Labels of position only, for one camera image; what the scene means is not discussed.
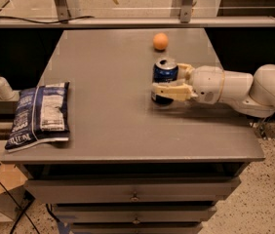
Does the orange fruit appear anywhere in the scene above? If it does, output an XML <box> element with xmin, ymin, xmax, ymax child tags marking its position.
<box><xmin>153</xmin><ymin>33</ymin><xmax>169</xmax><ymax>51</ymax></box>

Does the blue pepsi can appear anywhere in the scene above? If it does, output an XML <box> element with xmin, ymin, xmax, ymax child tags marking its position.
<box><xmin>151</xmin><ymin>57</ymin><xmax>178</xmax><ymax>105</ymax></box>

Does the white pump soap bottle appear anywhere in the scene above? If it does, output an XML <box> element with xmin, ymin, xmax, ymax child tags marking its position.
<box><xmin>0</xmin><ymin>76</ymin><xmax>15</xmax><ymax>100</ymax></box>

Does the black floor cable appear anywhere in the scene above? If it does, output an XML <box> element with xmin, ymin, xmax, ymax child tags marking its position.
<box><xmin>0</xmin><ymin>151</ymin><xmax>42</xmax><ymax>234</ymax></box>

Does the metal frame leg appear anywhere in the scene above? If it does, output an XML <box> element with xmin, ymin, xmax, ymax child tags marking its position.
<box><xmin>170</xmin><ymin>0</ymin><xmax>194</xmax><ymax>23</ymax></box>
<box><xmin>54</xmin><ymin>0</ymin><xmax>81</xmax><ymax>21</ymax></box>

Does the cardboard box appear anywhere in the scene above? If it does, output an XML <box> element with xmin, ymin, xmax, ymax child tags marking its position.
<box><xmin>0</xmin><ymin>164</ymin><xmax>27</xmax><ymax>222</ymax></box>

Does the blue white chip bag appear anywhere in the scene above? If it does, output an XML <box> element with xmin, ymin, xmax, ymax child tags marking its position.
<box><xmin>5</xmin><ymin>82</ymin><xmax>70</xmax><ymax>152</ymax></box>

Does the metal frame leg left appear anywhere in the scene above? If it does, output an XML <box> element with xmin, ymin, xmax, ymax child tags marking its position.
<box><xmin>54</xmin><ymin>0</ymin><xmax>81</xmax><ymax>21</ymax></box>

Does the metal frame leg right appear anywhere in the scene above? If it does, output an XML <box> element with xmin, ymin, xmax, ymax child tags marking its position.
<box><xmin>170</xmin><ymin>0</ymin><xmax>194</xmax><ymax>23</ymax></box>

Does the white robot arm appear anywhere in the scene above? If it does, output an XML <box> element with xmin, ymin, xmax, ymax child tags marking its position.
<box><xmin>151</xmin><ymin>63</ymin><xmax>275</xmax><ymax>118</ymax></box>

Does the black cable on ledge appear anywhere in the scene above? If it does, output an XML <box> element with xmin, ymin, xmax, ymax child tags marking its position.
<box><xmin>0</xmin><ymin>0</ymin><xmax>95</xmax><ymax>25</ymax></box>

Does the grey drawer cabinet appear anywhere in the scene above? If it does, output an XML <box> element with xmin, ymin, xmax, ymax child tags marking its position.
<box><xmin>4</xmin><ymin>29</ymin><xmax>264</xmax><ymax>234</ymax></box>

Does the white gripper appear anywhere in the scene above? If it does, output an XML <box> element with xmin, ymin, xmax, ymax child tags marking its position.
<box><xmin>152</xmin><ymin>63</ymin><xmax>224</xmax><ymax>104</ymax></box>

